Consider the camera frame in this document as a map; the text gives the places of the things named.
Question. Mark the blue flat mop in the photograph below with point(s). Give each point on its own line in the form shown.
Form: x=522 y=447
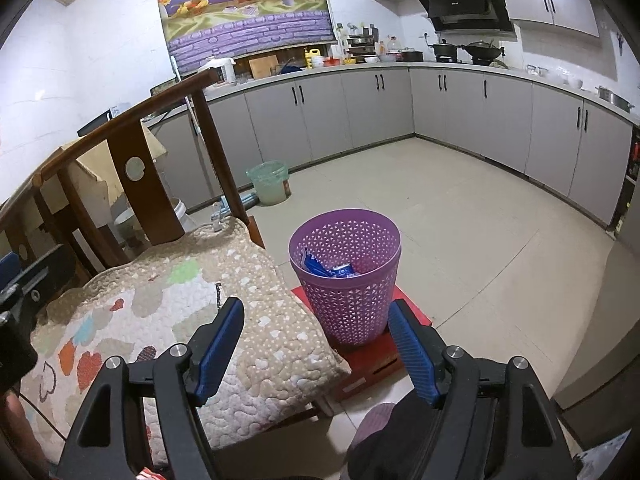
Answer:
x=217 y=156

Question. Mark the colourful wall poster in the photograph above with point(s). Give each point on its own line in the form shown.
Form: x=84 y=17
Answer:
x=198 y=30

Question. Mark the cloth covered side table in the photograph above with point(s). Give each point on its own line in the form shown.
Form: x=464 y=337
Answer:
x=95 y=179

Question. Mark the purple plastic waste basket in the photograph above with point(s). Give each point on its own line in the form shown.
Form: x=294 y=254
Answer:
x=346 y=261

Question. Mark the white plastic bucket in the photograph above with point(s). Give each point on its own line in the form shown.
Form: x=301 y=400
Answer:
x=152 y=229

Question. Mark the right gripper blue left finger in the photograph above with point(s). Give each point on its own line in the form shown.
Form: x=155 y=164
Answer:
x=212 y=347

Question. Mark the black wok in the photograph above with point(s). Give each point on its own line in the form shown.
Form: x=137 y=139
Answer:
x=483 y=53

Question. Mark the metal clip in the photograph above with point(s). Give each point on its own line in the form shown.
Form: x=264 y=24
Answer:
x=216 y=217

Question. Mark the black range hood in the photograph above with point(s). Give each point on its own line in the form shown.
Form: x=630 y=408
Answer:
x=468 y=15

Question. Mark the dark wooden chair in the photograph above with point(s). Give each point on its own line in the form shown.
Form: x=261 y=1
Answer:
x=144 y=191

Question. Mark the grey kitchen cabinets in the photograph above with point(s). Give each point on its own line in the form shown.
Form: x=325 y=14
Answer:
x=572 y=144

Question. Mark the white rice cooker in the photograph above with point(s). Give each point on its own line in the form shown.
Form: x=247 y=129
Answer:
x=224 y=68

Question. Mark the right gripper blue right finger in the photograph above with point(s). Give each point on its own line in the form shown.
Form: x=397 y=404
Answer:
x=420 y=349

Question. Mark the quilted heart pattern cushion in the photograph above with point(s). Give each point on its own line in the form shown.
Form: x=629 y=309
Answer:
x=282 y=362

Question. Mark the green lined trash bin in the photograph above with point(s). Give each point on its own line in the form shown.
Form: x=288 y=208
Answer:
x=270 y=181

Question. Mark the blue Chinese text box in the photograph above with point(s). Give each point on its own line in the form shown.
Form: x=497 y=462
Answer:
x=315 y=267

